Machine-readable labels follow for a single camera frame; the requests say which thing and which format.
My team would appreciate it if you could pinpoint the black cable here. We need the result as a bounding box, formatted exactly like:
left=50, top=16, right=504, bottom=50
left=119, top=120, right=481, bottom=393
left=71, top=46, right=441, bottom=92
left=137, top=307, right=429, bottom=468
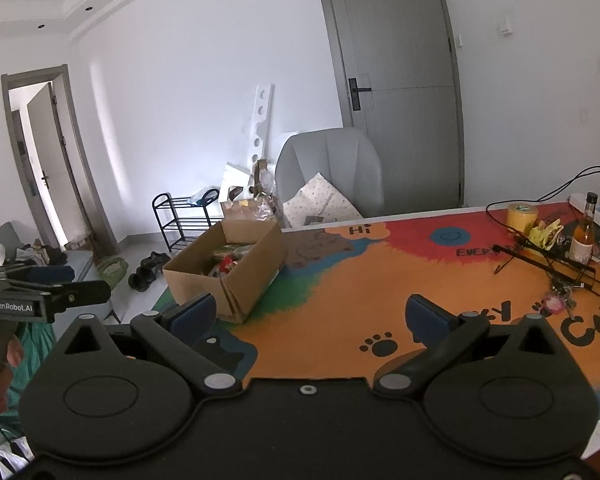
left=486, top=166, right=600, bottom=241

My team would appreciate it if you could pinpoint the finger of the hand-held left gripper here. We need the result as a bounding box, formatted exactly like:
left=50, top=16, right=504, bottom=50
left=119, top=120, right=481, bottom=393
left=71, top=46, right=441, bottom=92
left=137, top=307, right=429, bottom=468
left=0, top=265, right=76, bottom=291
left=45, top=280, right=112, bottom=323

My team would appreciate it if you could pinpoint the person's green clothing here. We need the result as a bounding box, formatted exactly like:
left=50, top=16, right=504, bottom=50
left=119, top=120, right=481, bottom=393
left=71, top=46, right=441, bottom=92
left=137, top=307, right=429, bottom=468
left=0, top=321, right=56, bottom=441

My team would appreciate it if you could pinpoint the white dotted pillow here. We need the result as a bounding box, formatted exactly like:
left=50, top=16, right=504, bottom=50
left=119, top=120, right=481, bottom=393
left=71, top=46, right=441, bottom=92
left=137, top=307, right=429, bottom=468
left=282, top=172, right=363, bottom=228

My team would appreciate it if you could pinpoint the grey sofa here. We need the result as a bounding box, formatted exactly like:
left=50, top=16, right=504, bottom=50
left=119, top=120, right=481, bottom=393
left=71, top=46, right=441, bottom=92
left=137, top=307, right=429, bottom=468
left=0, top=220, right=95, bottom=286

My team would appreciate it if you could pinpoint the black metal shoe rack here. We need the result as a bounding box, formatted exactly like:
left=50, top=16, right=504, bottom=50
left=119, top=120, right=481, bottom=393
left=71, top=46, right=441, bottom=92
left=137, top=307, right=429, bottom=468
left=152, top=187, right=226, bottom=253

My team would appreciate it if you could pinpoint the white flat panel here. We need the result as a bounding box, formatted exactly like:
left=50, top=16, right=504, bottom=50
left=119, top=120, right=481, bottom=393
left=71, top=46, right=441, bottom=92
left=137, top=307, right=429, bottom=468
left=219, top=161, right=253, bottom=203

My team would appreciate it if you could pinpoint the glass bottle with amber liquid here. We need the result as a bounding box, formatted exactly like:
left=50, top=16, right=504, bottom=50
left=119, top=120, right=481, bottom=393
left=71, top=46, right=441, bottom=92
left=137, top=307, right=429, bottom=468
left=569, top=192, right=597, bottom=266

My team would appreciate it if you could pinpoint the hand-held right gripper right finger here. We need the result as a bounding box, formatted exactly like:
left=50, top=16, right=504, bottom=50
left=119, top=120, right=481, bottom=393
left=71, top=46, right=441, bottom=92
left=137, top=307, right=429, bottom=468
left=373, top=294, right=568, bottom=401

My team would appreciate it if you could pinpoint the pair of black shoes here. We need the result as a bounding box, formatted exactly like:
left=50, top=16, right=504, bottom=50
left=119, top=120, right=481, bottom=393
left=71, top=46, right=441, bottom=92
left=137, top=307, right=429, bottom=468
left=128, top=251, right=172, bottom=292

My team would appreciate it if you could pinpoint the black wire rack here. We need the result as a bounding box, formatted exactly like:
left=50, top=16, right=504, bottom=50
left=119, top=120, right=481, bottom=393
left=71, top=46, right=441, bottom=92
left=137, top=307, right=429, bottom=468
left=492, top=232, right=600, bottom=296

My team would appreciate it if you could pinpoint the yellow-green crumpled item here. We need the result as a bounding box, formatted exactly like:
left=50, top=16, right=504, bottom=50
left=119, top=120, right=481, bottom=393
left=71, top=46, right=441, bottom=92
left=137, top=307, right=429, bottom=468
left=529, top=220, right=566, bottom=248

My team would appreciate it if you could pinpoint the yellow tape roll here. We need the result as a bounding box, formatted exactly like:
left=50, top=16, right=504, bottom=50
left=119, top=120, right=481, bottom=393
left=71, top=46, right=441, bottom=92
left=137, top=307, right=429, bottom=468
left=506, top=202, right=540, bottom=233

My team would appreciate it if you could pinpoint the grey padded chair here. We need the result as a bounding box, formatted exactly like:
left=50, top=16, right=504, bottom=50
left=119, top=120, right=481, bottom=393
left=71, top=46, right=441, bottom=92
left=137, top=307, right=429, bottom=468
left=275, top=127, right=385, bottom=231

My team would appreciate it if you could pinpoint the white foam board with holes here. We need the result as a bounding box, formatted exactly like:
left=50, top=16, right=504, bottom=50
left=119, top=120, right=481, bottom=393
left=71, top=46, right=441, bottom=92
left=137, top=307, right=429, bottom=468
left=240, top=82, right=276, bottom=196

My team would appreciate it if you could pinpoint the colourful printed table mat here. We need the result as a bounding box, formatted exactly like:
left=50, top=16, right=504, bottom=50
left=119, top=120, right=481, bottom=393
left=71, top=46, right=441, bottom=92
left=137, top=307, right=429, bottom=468
left=150, top=202, right=600, bottom=421

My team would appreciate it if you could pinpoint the brown cardboard box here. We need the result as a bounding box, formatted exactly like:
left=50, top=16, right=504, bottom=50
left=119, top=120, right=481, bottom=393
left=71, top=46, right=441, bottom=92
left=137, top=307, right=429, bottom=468
left=162, top=219, right=287, bottom=324

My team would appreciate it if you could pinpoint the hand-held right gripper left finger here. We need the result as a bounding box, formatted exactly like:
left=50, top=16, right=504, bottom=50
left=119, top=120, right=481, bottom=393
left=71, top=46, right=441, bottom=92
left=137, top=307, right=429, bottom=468
left=55, top=294, right=242, bottom=401

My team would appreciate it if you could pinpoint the black white striped cloth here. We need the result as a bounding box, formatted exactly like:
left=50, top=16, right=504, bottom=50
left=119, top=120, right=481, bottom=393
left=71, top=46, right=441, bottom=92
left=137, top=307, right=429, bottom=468
left=0, top=430, right=36, bottom=480

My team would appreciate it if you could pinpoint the clear plastic wrap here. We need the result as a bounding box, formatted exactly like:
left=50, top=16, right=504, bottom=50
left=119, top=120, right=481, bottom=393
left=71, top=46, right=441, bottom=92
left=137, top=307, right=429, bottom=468
left=255, top=192, right=285, bottom=221

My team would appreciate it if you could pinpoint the grey door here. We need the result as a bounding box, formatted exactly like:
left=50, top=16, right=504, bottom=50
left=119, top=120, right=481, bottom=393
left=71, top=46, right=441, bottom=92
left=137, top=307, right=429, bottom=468
left=314, top=0, right=467, bottom=208

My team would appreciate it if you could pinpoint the green bag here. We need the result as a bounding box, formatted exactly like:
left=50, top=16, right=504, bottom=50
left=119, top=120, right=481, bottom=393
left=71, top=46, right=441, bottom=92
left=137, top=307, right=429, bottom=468
left=96, top=256, right=129, bottom=288

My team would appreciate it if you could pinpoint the pink keychain with keys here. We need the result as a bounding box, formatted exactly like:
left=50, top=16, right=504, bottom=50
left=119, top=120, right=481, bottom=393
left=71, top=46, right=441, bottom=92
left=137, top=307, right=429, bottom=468
left=532, top=285, right=581, bottom=316

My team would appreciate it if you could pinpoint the pile of dark clothes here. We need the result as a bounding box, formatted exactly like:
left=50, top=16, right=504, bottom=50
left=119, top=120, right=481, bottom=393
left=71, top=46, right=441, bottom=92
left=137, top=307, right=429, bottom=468
left=17, top=242, right=68, bottom=267

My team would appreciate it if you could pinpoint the black door handle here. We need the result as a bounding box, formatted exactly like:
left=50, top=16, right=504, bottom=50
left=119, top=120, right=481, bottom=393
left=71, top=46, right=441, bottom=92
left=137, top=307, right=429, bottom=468
left=348, top=77, right=372, bottom=111

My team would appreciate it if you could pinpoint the white interior door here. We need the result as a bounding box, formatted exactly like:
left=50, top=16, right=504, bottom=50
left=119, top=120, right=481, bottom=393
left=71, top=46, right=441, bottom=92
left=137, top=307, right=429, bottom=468
left=1, top=65, right=118, bottom=256

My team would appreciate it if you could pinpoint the green white snack packet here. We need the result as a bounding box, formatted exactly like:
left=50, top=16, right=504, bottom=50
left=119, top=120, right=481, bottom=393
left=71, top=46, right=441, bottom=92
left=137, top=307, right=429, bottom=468
left=212, top=242, right=256, bottom=258

